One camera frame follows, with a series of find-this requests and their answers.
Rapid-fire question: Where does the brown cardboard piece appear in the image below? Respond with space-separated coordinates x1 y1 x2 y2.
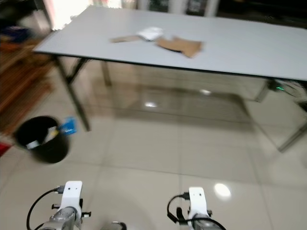
155 36 203 59

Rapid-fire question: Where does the blue printed box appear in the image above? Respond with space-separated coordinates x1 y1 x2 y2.
0 26 30 43

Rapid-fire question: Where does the narrow brown cardboard strip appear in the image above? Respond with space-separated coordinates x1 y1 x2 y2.
109 35 141 44

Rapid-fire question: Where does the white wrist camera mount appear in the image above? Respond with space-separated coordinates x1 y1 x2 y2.
64 181 83 210
189 187 208 216

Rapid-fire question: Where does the white crumpled paper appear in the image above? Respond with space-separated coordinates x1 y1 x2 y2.
137 27 165 42

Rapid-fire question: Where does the black round rubbish bin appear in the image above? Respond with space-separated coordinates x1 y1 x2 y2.
13 115 71 164

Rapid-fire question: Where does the white folding table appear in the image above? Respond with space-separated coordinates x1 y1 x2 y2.
33 5 307 153

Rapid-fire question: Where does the black device with green light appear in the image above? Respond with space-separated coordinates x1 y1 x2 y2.
266 79 307 102

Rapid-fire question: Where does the wooden slatted shoe rack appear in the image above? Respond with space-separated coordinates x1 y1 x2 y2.
0 38 54 135

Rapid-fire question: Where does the blue snack packet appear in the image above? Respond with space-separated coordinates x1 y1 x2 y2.
60 116 78 135

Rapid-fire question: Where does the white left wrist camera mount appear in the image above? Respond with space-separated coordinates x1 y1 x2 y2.
64 181 83 210

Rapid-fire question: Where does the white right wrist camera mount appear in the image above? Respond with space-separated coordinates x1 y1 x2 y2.
189 187 208 216

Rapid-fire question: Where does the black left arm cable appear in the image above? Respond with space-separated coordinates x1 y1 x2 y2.
27 188 68 230

